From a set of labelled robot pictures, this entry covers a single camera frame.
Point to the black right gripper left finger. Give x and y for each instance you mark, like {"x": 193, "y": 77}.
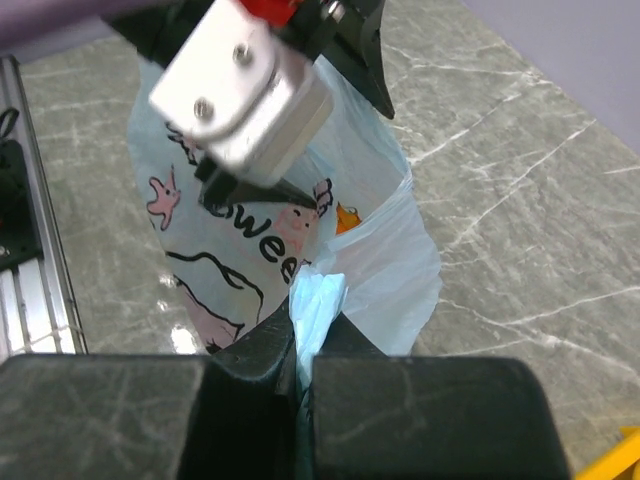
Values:
{"x": 95, "y": 416}

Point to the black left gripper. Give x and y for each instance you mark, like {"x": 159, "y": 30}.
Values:
{"x": 158, "y": 32}

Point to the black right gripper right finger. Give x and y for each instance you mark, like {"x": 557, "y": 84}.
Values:
{"x": 409, "y": 417}

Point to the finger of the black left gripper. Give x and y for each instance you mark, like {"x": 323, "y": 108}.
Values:
{"x": 219, "y": 188}
{"x": 355, "y": 51}

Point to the light blue plastic bag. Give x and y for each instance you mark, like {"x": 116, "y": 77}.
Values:
{"x": 236, "y": 265}

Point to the yellow plastic tray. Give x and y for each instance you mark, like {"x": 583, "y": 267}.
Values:
{"x": 619, "y": 463}

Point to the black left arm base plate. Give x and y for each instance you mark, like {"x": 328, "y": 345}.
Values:
{"x": 20, "y": 240}

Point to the aluminium front rail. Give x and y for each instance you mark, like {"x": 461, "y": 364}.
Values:
{"x": 38, "y": 308}

